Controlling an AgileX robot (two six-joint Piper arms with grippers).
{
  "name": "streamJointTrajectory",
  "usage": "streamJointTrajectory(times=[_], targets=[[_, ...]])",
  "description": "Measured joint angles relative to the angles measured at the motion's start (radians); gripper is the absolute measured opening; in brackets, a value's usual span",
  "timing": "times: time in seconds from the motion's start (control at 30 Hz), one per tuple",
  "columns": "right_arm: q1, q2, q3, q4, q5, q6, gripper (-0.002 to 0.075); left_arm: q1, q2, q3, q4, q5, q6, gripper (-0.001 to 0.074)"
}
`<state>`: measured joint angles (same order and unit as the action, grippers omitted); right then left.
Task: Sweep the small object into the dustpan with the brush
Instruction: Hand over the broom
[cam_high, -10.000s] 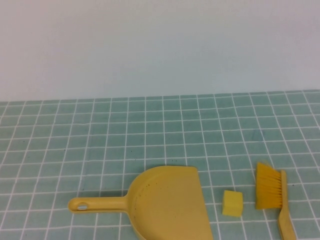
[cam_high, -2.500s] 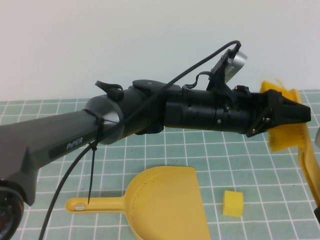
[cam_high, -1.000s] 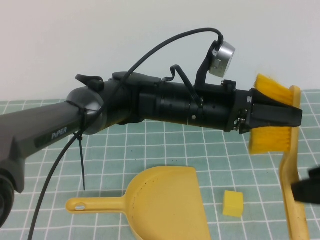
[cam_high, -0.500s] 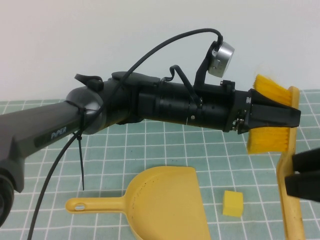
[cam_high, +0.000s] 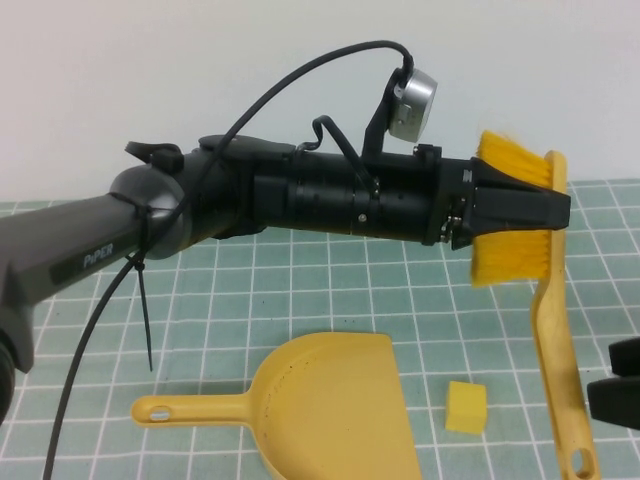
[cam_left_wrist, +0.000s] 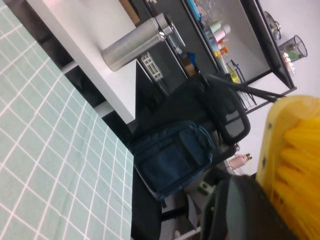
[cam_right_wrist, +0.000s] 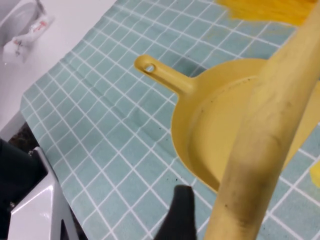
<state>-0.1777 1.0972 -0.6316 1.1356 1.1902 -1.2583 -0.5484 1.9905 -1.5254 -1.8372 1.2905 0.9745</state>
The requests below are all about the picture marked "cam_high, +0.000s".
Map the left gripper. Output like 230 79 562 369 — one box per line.
372 144 572 250

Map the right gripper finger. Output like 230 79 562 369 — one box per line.
587 375 640 429
608 337 640 379

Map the yellow hand brush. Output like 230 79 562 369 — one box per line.
469 129 601 480

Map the small yellow foam cube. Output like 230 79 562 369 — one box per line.
444 380 489 434

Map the yellow plastic dustpan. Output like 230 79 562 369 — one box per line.
130 332 424 480

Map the black zip tie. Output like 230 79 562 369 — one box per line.
107 192 156 372

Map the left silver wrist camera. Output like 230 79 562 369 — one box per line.
387 69 437 142

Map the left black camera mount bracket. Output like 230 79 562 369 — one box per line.
362 69 416 157

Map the left gripper black cable loop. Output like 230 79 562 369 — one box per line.
294 114 381 194

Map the left camera black cable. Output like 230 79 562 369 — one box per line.
42 39 417 480

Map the black cable clip block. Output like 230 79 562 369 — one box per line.
125 141 184 174

